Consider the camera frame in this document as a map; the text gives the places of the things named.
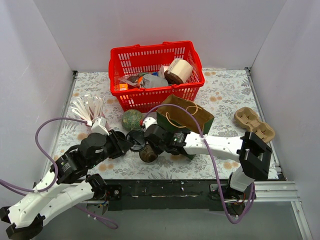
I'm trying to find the black cup lid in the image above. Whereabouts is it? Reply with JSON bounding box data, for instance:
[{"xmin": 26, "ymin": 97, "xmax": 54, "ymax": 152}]
[{"xmin": 126, "ymin": 129, "xmax": 147, "ymax": 153}]

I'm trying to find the green paper bag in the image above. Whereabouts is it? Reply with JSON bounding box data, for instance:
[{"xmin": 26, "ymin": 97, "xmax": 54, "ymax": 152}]
[{"xmin": 156, "ymin": 93, "xmax": 216, "ymax": 161}]

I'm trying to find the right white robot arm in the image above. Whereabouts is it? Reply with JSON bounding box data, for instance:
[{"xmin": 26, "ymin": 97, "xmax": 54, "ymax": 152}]
[{"xmin": 144, "ymin": 124, "xmax": 272, "ymax": 199}]

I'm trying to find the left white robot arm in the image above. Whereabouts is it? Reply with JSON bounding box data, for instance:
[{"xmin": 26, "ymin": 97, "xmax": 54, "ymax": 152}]
[{"xmin": 0, "ymin": 130, "xmax": 133, "ymax": 240}]

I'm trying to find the dark coffee cup left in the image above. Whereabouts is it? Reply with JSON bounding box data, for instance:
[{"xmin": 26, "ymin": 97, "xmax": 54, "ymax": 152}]
[{"xmin": 139, "ymin": 144, "xmax": 158, "ymax": 163}]

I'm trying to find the green round melon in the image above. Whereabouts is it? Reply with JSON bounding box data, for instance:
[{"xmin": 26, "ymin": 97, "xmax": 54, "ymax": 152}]
[{"xmin": 121, "ymin": 109, "xmax": 144, "ymax": 131}]

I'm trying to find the pink cup of straws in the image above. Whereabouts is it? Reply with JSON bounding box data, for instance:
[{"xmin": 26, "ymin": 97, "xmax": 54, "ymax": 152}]
[{"xmin": 71, "ymin": 94, "xmax": 110, "ymax": 131}]

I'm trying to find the orange small box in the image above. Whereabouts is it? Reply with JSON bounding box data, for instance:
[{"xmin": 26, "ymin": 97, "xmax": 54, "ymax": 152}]
[{"xmin": 119, "ymin": 83, "xmax": 129, "ymax": 91}]

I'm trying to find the floral table mat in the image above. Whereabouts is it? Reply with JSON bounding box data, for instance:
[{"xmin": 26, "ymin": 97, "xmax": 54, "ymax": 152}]
[{"xmin": 48, "ymin": 68, "xmax": 280, "ymax": 180}]

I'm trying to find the grey plastic pouch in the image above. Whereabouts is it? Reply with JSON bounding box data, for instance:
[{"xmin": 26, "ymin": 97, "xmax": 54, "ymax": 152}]
[{"xmin": 140, "ymin": 74, "xmax": 169, "ymax": 89}]

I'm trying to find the red plastic shopping basket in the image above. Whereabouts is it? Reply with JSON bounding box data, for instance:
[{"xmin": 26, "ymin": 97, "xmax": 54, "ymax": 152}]
[{"xmin": 108, "ymin": 40, "xmax": 205, "ymax": 113}]

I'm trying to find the beige and brown roll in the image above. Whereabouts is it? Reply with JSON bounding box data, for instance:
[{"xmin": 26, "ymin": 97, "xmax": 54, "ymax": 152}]
[{"xmin": 164, "ymin": 58, "xmax": 193, "ymax": 85}]

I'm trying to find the pink small roll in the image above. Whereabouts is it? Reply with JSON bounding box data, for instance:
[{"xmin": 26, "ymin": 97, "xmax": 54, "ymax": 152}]
[{"xmin": 158, "ymin": 65, "xmax": 169, "ymax": 79}]

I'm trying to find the brown cardboard cup carrier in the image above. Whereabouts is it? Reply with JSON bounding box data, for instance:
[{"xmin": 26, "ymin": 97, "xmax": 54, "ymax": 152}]
[{"xmin": 234, "ymin": 107, "xmax": 276, "ymax": 144}]

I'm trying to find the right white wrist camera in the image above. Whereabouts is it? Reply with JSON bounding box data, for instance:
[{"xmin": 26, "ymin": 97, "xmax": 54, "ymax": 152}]
[{"xmin": 140, "ymin": 117, "xmax": 157, "ymax": 131}]

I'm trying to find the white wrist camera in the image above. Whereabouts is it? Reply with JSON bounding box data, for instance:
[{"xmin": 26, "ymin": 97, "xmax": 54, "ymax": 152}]
[
  {"xmin": 140, "ymin": 117, "xmax": 157, "ymax": 131},
  {"xmin": 86, "ymin": 116, "xmax": 109, "ymax": 136}
]

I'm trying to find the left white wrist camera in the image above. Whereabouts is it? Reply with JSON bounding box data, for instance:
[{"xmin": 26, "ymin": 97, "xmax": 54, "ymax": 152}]
[{"xmin": 86, "ymin": 116, "xmax": 109, "ymax": 136}]

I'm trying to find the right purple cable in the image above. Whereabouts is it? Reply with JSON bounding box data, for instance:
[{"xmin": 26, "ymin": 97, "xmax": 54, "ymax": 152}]
[{"xmin": 143, "ymin": 104, "xmax": 257, "ymax": 225}]

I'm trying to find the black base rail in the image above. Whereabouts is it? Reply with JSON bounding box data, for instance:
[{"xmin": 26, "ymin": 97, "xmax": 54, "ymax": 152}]
[{"xmin": 106, "ymin": 179, "xmax": 223, "ymax": 211}]

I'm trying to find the aluminium frame rail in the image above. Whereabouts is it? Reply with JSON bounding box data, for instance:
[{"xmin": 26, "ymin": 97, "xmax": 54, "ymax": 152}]
[{"xmin": 254, "ymin": 181, "xmax": 301, "ymax": 202}]

